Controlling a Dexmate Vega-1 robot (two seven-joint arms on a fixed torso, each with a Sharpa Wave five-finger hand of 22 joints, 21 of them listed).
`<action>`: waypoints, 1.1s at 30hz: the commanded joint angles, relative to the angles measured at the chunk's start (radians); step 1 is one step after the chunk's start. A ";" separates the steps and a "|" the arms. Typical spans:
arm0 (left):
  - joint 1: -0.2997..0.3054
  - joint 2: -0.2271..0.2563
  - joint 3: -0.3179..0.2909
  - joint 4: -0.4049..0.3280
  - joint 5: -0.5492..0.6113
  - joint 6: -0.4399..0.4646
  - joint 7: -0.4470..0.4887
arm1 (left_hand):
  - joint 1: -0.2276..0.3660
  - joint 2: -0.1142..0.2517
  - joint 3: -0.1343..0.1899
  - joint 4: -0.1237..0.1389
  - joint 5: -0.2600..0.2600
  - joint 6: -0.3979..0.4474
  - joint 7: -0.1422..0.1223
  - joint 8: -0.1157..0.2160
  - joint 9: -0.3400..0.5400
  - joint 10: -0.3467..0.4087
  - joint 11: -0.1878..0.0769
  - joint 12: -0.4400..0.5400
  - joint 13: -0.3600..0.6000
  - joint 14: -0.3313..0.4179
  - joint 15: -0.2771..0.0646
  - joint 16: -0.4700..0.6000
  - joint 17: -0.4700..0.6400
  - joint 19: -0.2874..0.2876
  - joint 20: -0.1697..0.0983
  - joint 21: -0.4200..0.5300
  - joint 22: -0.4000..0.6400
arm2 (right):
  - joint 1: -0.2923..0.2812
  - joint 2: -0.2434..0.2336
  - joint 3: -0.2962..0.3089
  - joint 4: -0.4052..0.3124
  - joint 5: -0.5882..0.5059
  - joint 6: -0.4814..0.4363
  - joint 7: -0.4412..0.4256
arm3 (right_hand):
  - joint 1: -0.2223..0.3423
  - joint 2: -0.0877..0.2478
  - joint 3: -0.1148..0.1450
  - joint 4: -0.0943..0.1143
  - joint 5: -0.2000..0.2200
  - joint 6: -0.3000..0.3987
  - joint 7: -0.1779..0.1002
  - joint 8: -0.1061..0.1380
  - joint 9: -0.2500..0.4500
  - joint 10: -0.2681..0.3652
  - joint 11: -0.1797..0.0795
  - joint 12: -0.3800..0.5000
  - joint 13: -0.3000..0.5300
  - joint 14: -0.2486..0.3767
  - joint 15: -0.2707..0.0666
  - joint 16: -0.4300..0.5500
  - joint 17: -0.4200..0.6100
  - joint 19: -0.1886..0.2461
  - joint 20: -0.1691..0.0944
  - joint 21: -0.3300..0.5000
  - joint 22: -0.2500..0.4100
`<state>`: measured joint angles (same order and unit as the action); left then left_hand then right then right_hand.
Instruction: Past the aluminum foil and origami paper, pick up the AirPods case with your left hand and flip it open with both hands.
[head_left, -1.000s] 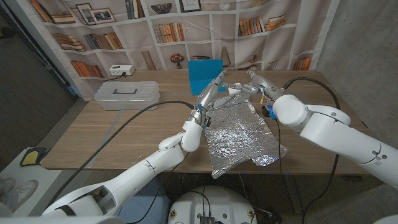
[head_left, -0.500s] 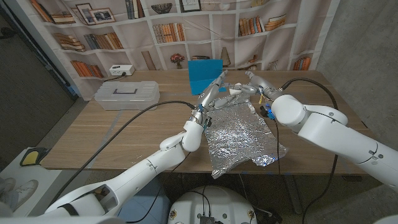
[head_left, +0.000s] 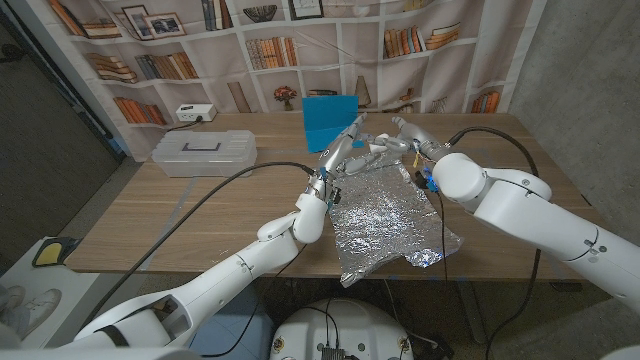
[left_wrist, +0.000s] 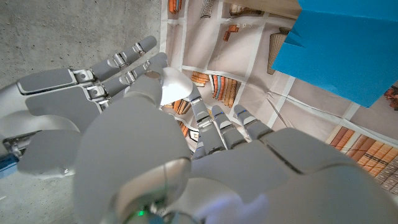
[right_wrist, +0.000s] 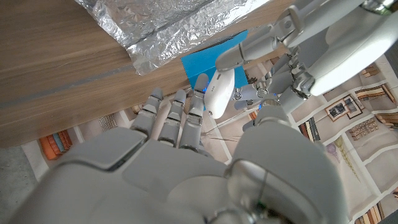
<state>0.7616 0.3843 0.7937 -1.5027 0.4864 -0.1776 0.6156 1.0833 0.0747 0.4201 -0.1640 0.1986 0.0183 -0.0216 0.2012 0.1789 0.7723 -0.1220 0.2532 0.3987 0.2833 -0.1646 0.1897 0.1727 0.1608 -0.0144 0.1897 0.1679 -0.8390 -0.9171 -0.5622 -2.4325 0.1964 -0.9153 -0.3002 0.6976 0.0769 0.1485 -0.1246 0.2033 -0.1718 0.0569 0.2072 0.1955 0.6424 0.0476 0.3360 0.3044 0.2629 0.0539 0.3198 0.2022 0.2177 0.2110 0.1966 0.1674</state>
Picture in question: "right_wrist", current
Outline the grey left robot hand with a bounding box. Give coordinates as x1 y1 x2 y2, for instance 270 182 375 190
215 0 398 113

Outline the aluminum foil sheet with roll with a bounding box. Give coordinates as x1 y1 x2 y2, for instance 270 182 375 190
74 0 271 76

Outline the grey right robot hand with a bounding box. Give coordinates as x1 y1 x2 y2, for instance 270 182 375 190
9 73 349 224

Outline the blue folded origami paper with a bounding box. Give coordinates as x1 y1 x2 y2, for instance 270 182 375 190
181 29 249 94

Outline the printed bookshelf backdrop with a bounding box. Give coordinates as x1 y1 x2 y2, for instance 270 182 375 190
20 52 398 224

